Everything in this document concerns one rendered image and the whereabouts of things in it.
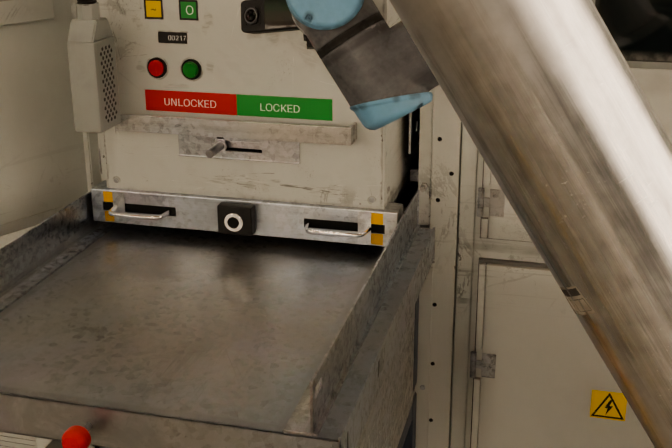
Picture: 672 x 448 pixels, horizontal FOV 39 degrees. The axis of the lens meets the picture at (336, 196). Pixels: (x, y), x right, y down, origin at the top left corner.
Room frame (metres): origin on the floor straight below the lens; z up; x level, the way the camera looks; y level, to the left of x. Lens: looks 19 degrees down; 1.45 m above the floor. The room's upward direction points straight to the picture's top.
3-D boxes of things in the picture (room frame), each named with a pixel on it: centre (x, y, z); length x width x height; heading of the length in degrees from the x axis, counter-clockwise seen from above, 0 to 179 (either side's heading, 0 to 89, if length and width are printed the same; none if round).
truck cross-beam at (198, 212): (1.53, 0.16, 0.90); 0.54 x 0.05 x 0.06; 76
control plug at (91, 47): (1.50, 0.38, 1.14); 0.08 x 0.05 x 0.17; 166
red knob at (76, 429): (0.97, 0.30, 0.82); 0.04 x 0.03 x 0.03; 166
